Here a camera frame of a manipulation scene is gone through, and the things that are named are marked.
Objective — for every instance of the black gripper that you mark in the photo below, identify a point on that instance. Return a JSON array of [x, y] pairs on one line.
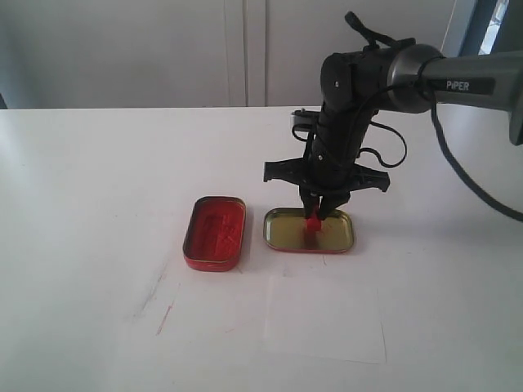
[[327, 166]]

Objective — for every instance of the red rubber stamp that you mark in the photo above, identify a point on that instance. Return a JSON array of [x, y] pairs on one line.
[[313, 222]]

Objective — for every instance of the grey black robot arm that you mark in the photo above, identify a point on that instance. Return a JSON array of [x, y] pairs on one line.
[[411, 80]]

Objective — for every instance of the red ink pad tin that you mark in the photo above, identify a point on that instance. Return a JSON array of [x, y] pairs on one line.
[[215, 233]]

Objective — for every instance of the gold tin lid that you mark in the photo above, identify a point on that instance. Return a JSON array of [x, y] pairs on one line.
[[284, 231]]

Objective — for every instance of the white paper sheet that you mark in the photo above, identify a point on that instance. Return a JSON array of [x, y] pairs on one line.
[[324, 319]]

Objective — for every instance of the grey cabinet doors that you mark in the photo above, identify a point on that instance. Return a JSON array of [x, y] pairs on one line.
[[116, 54]]

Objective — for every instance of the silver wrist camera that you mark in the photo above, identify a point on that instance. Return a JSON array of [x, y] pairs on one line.
[[304, 121]]

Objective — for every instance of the dark window frame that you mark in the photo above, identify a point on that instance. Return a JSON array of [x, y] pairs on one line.
[[483, 27]]

